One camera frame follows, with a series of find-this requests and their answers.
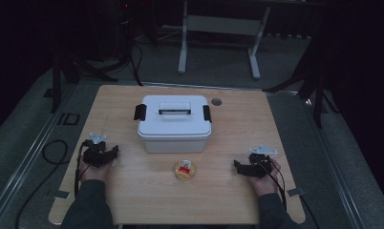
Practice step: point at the black tripod stand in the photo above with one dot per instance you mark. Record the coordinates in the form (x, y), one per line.
(56, 82)
(317, 95)

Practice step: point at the grey round table grommet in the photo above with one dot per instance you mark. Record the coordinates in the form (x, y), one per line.
(216, 102)

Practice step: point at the black floor tape mark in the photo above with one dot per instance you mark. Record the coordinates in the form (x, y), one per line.
(69, 118)

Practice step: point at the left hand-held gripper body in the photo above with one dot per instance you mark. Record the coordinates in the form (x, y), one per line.
(93, 152)

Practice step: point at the grey tape piece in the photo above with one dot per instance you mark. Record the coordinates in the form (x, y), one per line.
(295, 191)
(59, 194)

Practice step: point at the metal floor rail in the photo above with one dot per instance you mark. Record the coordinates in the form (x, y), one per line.
(24, 162)
(336, 171)

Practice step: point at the person's left hand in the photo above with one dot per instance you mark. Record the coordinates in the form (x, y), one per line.
(94, 174)

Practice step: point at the person's right hand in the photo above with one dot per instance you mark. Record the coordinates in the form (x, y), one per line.
(266, 186)

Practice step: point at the white box lid black latches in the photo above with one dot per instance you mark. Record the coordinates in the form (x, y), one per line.
(174, 125)

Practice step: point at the white metal desk frame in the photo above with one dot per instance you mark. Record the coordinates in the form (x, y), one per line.
(225, 25)

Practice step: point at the white plastic storage box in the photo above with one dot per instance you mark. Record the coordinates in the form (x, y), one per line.
(174, 145)

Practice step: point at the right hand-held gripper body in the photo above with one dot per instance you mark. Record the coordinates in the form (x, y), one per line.
(261, 165)

